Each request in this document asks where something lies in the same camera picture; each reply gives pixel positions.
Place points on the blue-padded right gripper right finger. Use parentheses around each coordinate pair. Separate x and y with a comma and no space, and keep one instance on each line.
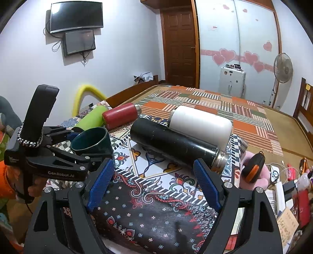
(258,231)

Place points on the small black wall monitor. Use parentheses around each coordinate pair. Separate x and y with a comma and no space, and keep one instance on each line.
(79,41)

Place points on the white standing fan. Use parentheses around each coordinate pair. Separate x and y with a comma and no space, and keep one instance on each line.
(283,72)

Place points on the orange patchwork bed mat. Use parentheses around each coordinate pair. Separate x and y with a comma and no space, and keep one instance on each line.
(220,114)

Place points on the yellow foam tube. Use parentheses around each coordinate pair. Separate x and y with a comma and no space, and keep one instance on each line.
(82,92)

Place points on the clutter pile by door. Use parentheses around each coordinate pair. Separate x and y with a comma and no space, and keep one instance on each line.
(143,77)

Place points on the wooden bed frame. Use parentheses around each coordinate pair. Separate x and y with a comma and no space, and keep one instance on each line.
(303,109)

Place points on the person's left hand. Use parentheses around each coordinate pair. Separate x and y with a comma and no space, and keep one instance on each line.
(11,176)

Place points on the white thermos bottle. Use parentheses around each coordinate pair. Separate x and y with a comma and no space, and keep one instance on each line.
(201,125)

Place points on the lime green tumbler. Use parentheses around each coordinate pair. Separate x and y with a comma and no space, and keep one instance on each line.
(92,120)

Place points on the red thermos bottle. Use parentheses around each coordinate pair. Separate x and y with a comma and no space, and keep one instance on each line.
(121,115)

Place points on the black thermos bottle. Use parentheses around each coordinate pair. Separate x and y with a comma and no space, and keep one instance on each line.
(177,146)

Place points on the brown wooden door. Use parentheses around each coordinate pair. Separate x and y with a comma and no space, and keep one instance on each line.
(179,46)

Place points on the pink plush cushion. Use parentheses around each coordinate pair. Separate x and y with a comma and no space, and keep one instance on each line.
(263,181)

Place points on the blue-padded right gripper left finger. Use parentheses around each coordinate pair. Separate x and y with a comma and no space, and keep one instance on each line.
(62,220)

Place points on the frosted wardrobe with hearts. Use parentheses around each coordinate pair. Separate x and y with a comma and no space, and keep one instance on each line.
(238,32)

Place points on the dark teal ceramic mug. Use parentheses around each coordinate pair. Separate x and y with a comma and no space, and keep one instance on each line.
(94,143)

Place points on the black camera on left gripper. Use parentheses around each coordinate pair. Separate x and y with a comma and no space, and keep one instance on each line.
(38,111)

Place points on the black wall television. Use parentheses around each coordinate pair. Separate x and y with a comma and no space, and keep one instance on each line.
(72,15)

